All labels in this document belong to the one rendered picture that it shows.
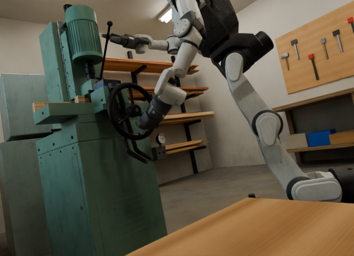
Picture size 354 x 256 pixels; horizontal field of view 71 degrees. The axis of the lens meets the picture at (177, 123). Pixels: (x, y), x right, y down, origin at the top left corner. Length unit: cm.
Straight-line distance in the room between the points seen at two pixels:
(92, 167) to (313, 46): 352
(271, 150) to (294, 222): 104
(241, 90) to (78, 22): 99
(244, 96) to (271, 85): 309
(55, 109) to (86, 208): 47
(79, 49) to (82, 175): 71
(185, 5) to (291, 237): 105
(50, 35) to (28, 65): 220
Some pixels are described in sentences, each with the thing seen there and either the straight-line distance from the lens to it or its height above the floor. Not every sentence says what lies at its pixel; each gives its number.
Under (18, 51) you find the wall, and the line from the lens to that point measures 405.
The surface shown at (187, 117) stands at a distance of 433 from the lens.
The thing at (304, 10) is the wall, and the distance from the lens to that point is 431.
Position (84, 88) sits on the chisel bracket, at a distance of 158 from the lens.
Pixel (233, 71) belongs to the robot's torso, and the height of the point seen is 91.
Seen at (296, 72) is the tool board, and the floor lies 132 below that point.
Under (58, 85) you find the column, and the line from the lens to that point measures 170.
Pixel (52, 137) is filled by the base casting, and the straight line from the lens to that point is 153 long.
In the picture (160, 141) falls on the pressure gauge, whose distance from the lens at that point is 146.
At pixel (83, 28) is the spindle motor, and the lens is 160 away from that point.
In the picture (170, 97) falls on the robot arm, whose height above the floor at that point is 80.
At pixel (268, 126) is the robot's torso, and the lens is 123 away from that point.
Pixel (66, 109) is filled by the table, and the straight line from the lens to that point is 126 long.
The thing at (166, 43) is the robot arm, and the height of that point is 133.
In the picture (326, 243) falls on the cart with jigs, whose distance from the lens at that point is 19.
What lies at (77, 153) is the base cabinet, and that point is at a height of 66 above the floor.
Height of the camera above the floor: 60
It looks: 5 degrees up
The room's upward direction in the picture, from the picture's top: 11 degrees counter-clockwise
